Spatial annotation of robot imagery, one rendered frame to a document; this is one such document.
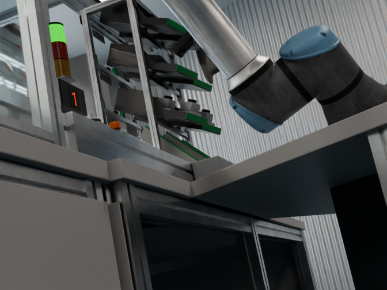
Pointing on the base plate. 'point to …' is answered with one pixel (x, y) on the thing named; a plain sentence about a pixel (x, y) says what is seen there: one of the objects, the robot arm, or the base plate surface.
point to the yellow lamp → (62, 68)
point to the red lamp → (60, 50)
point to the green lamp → (57, 33)
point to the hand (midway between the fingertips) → (208, 80)
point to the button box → (209, 166)
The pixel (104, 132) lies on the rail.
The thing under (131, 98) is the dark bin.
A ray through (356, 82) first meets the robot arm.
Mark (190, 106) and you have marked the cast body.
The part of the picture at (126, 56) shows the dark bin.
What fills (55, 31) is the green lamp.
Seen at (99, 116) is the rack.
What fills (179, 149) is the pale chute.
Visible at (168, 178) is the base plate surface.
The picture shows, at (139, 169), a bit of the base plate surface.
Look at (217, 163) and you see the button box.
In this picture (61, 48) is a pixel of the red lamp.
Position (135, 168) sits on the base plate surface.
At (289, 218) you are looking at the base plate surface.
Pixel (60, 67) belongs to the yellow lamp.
